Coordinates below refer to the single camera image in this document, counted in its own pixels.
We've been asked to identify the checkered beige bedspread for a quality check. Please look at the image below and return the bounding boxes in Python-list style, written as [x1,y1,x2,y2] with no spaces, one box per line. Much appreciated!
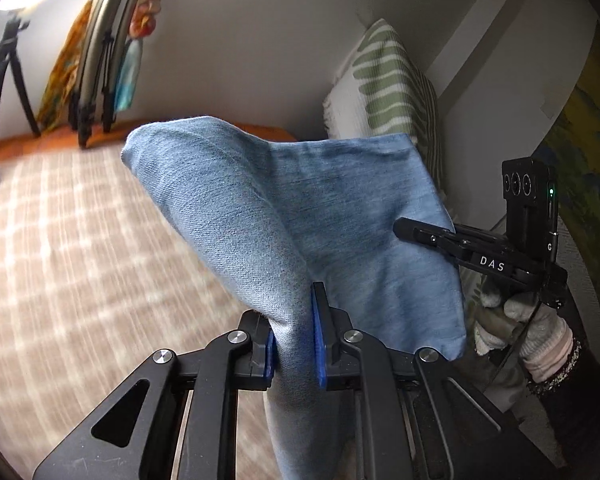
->
[0,152,331,461]

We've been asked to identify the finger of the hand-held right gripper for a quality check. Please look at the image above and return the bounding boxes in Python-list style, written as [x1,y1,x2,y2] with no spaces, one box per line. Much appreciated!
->
[393,216,462,261]

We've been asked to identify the blue pants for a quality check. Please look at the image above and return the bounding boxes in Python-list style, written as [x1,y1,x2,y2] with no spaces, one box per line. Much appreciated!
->
[121,116,468,480]

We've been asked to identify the person's right hand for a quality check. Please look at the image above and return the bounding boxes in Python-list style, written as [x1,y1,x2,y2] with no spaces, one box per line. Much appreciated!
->
[472,280,576,386]

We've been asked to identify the orange patterned cloth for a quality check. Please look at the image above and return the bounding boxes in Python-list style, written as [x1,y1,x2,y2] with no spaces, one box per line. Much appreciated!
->
[36,0,98,133]

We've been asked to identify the person's right forearm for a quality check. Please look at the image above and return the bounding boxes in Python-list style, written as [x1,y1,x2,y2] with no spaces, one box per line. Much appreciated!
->
[525,330,600,480]

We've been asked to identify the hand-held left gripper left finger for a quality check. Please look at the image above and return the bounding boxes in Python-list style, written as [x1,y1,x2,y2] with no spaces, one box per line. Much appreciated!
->
[32,310,278,480]

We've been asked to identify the orange floral cloth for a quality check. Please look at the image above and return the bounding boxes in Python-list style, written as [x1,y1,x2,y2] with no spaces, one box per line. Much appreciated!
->
[129,0,173,41]

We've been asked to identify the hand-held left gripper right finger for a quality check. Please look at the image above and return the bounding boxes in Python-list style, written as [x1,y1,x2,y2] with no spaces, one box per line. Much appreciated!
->
[310,281,551,480]

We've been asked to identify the teal cloth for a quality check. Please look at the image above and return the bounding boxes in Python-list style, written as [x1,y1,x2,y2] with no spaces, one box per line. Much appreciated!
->
[111,37,145,112]

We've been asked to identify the white pillow green leaf print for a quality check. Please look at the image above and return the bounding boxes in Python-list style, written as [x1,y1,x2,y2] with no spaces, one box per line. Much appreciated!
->
[322,18,448,201]

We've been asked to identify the folded black stand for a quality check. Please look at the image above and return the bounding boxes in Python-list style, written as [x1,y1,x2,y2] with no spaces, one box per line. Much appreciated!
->
[67,0,146,148]

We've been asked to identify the colourful wall painting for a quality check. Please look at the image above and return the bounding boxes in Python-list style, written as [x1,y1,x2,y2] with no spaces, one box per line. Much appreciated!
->
[530,25,600,311]

